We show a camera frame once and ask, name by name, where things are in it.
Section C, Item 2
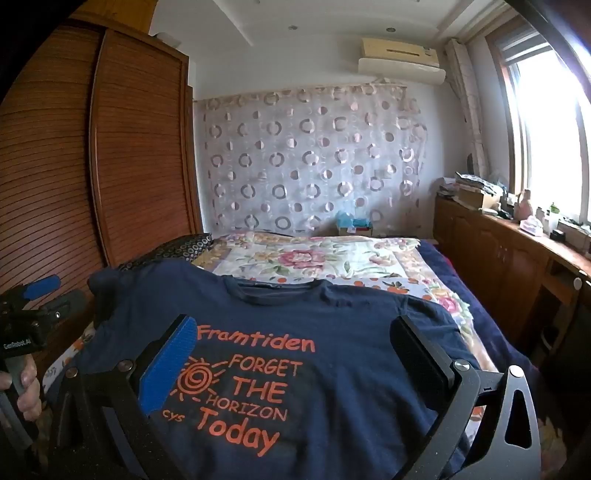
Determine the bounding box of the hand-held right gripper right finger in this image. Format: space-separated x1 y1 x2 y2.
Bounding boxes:
390 315 542 480

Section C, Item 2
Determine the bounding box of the gathered window curtain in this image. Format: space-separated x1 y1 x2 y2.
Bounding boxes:
445 39 491 178

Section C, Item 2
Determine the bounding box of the dark bin under cabinet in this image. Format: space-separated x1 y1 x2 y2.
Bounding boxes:
538 323 573 365

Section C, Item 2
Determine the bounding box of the beige wall air conditioner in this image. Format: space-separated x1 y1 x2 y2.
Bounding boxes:
358 37 448 85

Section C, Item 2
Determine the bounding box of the orange fruit print bedsheet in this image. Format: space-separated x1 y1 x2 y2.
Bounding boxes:
42 323 100 402

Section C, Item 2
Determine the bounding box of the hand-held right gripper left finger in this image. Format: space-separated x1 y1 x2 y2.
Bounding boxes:
48 314 199 480

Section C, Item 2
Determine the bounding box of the circle-patterned sheer wall curtain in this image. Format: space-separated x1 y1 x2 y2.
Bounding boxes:
193 82 428 236

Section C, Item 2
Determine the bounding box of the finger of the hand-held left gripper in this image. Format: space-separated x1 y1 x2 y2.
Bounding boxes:
0 274 62 315

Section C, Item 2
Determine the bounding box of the navy blanket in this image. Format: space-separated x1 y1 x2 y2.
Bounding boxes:
418 239 548 374

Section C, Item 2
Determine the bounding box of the floral blanket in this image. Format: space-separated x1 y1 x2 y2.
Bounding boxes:
191 232 491 370

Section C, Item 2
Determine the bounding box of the blue tissue box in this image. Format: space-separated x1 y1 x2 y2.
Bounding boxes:
336 210 374 237

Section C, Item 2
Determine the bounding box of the wooden side cabinet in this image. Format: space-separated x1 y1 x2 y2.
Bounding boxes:
434 194 591 370

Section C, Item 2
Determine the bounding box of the pile of papers and boxes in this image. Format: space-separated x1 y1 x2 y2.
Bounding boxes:
438 171 503 214

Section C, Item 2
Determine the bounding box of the window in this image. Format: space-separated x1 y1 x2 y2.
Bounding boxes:
485 18 591 232

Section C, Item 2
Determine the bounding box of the navy printed t-shirt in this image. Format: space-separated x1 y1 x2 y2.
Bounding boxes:
46 265 481 480

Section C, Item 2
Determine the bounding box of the person's left hand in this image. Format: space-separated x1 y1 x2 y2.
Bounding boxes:
0 355 45 422

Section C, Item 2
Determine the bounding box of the dark circle-patterned pillow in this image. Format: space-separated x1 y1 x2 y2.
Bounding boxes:
117 233 215 273

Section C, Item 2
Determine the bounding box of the wooden slatted wardrobe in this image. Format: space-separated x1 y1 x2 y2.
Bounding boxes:
0 9 204 370

